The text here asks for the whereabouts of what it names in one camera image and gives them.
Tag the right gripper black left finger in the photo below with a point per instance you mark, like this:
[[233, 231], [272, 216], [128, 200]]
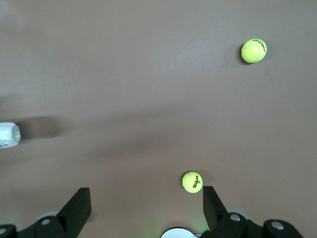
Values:
[[71, 215]]

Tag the white blue tennis ball can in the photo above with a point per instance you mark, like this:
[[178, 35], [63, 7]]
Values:
[[8, 135]]

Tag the brown table cover mat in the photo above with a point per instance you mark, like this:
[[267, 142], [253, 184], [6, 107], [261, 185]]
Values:
[[148, 86]]

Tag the yellow Wilson tennis ball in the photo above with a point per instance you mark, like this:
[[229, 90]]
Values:
[[192, 182]]

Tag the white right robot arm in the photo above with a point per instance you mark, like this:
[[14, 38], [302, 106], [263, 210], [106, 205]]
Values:
[[178, 234]]

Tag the yellow Head tennis ball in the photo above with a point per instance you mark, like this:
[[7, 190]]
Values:
[[253, 52]]

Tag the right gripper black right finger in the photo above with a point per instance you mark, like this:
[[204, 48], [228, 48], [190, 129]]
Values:
[[218, 223]]

